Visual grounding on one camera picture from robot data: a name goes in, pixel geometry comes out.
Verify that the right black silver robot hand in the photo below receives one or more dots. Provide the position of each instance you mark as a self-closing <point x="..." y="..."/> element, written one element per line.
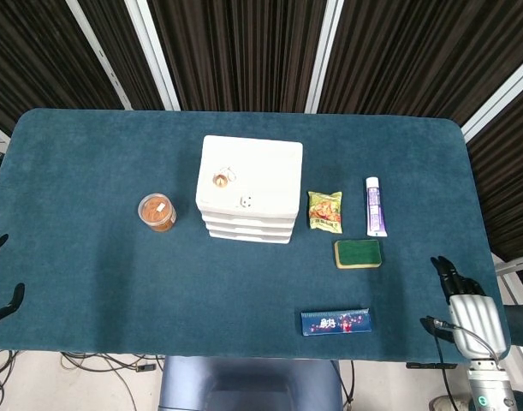
<point x="475" y="317"/>

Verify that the clear plastic drawer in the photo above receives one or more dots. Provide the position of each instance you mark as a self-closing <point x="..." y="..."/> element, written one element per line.
<point x="248" y="228"/>
<point x="248" y="238"/>
<point x="248" y="217"/>

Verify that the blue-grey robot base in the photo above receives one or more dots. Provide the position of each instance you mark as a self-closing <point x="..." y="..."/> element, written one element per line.
<point x="244" y="385"/>

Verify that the white plastic drawer cabinet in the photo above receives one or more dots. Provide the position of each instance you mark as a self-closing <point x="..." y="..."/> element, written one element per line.
<point x="250" y="171"/>

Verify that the dark green trouser leg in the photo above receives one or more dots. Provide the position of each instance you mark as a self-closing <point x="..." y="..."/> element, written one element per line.
<point x="522" y="323"/>

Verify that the black bar under table edge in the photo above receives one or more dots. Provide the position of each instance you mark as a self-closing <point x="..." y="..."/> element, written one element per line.
<point x="430" y="365"/>

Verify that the beige shoe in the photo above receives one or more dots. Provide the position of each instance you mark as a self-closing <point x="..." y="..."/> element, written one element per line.
<point x="449" y="404"/>

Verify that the green yellow sponge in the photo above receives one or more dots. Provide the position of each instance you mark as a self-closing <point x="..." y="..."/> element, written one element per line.
<point x="358" y="252"/>

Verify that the dark brown pleated curtain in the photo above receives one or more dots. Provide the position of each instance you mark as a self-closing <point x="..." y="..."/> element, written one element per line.
<point x="239" y="51"/>
<point x="124" y="64"/>
<point x="509" y="184"/>
<point x="30" y="55"/>
<point x="415" y="51"/>

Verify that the long dark blue box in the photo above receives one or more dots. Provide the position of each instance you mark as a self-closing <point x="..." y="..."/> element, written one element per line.
<point x="338" y="322"/>

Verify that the teal table mat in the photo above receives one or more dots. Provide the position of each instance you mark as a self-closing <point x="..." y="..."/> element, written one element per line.
<point x="94" y="150"/>

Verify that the white purple toothpaste tube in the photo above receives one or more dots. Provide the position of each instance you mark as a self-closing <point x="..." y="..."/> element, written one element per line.
<point x="376" y="207"/>

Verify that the clear jar of rubber bands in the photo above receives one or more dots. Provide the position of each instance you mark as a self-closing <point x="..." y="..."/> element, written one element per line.
<point x="157" y="212"/>

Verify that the green snack packet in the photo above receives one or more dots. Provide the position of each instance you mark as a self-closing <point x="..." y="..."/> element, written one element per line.
<point x="325" y="212"/>

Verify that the black power adapter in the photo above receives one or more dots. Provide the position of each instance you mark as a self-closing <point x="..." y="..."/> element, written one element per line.
<point x="144" y="367"/>

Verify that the small golden bell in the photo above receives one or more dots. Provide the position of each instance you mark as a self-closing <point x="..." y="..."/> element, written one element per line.
<point x="220" y="180"/>

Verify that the small white die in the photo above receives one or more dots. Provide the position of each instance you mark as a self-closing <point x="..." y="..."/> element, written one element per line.
<point x="245" y="202"/>

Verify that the low white frame bar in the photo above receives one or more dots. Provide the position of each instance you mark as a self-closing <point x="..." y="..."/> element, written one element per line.
<point x="515" y="265"/>

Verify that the wide white frame post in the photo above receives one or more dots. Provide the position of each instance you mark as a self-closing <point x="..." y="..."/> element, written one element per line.
<point x="325" y="55"/>
<point x="501" y="96"/>
<point x="154" y="55"/>

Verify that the thin white frame post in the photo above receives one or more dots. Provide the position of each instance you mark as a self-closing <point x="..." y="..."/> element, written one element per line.
<point x="102" y="60"/>

